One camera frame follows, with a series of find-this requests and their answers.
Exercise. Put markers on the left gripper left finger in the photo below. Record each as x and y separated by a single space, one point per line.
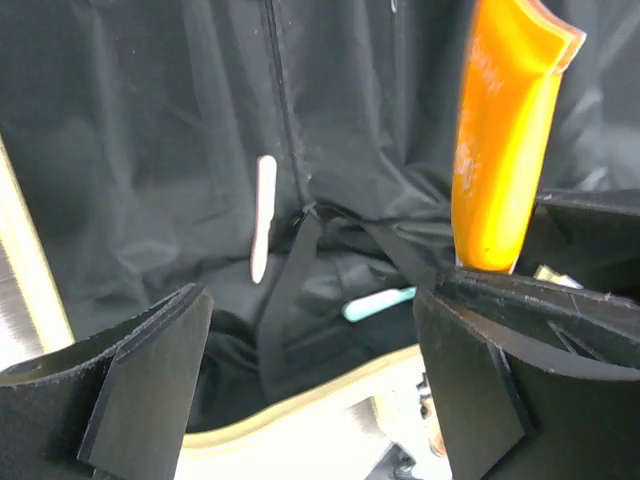
113 406

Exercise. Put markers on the orange tube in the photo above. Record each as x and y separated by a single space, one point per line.
517 54

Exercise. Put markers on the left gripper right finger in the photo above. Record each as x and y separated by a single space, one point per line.
531 380

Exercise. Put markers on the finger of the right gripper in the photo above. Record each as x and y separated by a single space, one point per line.
591 236

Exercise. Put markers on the yellow hard-shell suitcase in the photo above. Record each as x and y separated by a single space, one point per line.
130 132

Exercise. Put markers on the light blue small stick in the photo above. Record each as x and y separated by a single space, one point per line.
367 306

